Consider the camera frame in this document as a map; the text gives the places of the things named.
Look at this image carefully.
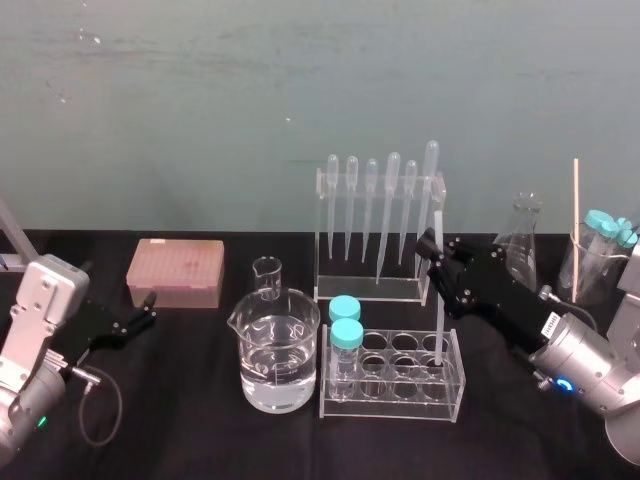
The dark gripper cable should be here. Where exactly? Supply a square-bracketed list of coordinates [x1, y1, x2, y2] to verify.
[536, 285, 604, 334]
[68, 366, 125, 447]

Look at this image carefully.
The pink pipette tip box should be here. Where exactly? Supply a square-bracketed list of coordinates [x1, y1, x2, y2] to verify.
[125, 237, 227, 310]

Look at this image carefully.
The tall clear plastic transfer pipette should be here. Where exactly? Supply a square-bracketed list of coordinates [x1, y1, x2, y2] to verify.
[416, 140, 441, 241]

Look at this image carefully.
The dark left gripper cable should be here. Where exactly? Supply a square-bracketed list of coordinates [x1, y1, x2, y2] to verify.
[68, 366, 125, 447]

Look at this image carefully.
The grey metal bar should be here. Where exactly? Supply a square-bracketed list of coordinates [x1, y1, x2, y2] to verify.
[0, 196, 29, 274]

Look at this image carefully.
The thin wooden stick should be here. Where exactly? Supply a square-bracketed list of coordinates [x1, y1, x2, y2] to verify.
[571, 157, 582, 294]

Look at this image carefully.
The large glass beaker with water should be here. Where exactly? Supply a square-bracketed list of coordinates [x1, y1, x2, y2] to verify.
[225, 288, 323, 414]

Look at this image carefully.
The clear acrylic pipette stand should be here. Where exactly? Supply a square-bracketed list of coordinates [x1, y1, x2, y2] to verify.
[314, 167, 448, 304]

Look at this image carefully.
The clear glass conical flask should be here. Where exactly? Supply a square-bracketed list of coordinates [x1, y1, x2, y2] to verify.
[491, 191, 545, 294]

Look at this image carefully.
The dark right gripper cable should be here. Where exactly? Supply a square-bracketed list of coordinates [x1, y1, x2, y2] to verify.
[536, 285, 604, 334]

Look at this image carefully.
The small empty glass beaker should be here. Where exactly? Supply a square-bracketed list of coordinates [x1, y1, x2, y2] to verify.
[251, 255, 284, 302]

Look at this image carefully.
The clear acrylic tube rack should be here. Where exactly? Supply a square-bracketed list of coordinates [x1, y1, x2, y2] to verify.
[318, 322, 467, 421]

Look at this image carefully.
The teal capped sample tube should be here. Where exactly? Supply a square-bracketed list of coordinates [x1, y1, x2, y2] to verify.
[614, 216, 640, 250]
[327, 294, 363, 327]
[330, 318, 366, 402]
[583, 209, 620, 281]

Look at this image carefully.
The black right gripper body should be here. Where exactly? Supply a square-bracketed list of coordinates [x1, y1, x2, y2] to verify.
[449, 238, 557, 347]

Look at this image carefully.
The black table cloth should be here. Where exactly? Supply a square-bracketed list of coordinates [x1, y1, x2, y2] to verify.
[0, 228, 640, 480]

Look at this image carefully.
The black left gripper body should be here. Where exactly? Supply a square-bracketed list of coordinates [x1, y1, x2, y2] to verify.
[52, 298, 133, 369]

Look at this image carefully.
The clear glass stirring rod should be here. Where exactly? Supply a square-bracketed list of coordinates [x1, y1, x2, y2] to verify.
[432, 208, 448, 369]

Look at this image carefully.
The glass beaker holding tubes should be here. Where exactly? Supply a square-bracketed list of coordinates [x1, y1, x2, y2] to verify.
[556, 225, 637, 307]

